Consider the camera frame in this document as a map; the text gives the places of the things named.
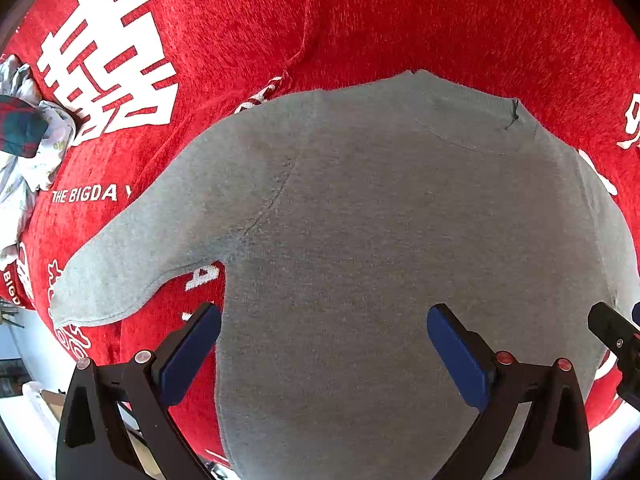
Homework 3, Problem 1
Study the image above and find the white floral cloth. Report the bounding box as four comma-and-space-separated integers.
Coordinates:
1, 54, 76, 268

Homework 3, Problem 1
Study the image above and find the grey knit sweater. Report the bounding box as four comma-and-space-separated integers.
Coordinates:
51, 72, 639, 479

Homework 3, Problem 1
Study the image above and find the dark plaid garment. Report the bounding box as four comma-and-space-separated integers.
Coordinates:
0, 96, 48, 158

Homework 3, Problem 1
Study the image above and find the red printed blanket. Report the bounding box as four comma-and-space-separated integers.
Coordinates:
9, 0, 639, 467

